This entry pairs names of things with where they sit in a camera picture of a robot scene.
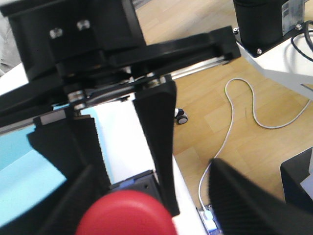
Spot black right robot arm base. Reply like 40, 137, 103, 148
233, 0, 305, 57

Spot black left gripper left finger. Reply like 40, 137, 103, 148
36, 164, 111, 235

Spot white mounting plate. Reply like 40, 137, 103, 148
235, 23, 313, 100

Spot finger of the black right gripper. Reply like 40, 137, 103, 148
133, 81, 180, 216
27, 115, 110, 186

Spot grey pleated curtain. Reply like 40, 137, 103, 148
0, 14, 22, 76

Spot black box on floor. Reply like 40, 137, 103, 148
280, 147, 313, 213

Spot red push button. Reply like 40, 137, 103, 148
75, 170, 177, 235

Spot blue white connector on floor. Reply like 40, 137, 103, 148
197, 204, 223, 235

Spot caster wheel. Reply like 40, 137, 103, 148
174, 108, 188, 125

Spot light blue plastic box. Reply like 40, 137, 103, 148
0, 102, 110, 227

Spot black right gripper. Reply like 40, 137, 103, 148
0, 0, 241, 122

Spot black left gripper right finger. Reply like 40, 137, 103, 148
208, 158, 313, 235

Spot white floor cable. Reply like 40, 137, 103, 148
198, 78, 313, 213

